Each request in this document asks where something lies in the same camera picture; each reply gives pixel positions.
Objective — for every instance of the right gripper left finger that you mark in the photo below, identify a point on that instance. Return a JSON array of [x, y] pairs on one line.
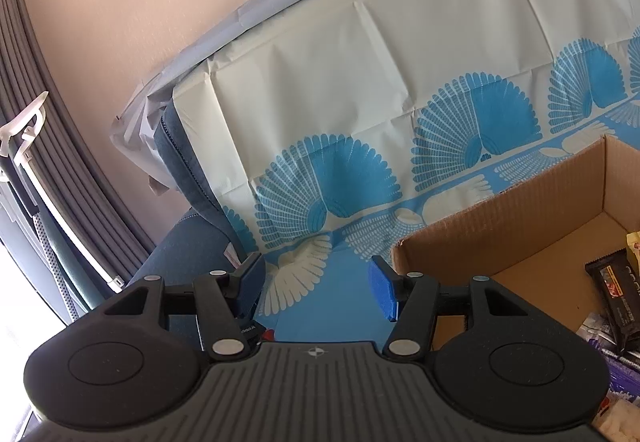
[[225, 303]]

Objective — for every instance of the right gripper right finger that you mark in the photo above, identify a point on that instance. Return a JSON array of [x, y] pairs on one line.
[[409, 302]]

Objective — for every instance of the small red snack packet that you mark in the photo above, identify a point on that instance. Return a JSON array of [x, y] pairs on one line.
[[268, 335]]

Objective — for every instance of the cardboard box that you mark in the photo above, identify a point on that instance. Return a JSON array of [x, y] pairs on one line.
[[536, 237]]

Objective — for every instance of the silver stick sachet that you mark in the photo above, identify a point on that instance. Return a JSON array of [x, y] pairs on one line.
[[596, 331]]

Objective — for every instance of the dark brown chocolate bar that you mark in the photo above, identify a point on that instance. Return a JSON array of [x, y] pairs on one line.
[[618, 285]]

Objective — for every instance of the blue white patterned cover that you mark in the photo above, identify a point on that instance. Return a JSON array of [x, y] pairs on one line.
[[322, 132]]

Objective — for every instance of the green white rice cracker pack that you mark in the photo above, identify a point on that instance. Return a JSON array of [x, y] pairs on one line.
[[633, 250]]

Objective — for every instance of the purple candy wrapper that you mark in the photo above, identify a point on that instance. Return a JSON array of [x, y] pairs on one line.
[[624, 380]]

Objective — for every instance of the grey curtain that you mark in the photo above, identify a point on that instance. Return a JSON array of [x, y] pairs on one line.
[[70, 172]]

